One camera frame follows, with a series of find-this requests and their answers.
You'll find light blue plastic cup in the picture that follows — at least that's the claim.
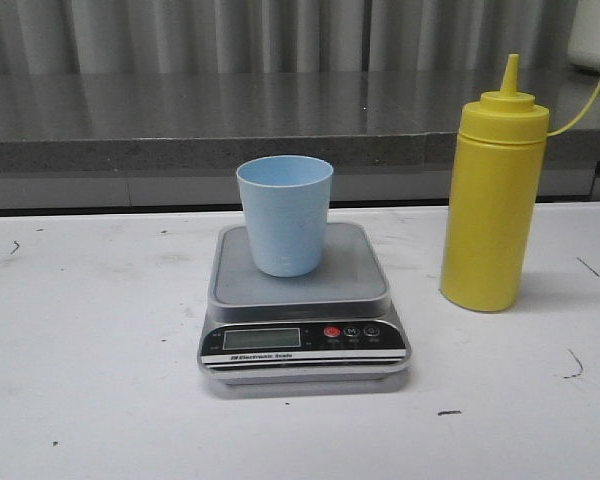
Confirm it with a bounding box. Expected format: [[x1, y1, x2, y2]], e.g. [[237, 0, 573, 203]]
[[236, 155, 334, 277]]

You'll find yellow squeeze bottle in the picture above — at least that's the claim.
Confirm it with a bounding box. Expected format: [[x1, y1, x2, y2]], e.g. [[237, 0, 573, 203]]
[[439, 25, 600, 313]]

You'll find silver digital kitchen scale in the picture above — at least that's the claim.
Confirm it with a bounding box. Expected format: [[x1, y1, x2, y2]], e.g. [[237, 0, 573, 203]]
[[197, 222, 412, 387]]

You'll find grey stone counter ledge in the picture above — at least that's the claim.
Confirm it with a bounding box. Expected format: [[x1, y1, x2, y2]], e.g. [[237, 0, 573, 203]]
[[0, 69, 600, 210]]

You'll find white appliance on counter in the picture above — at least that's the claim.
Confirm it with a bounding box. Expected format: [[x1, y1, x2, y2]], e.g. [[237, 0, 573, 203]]
[[567, 0, 600, 73]]

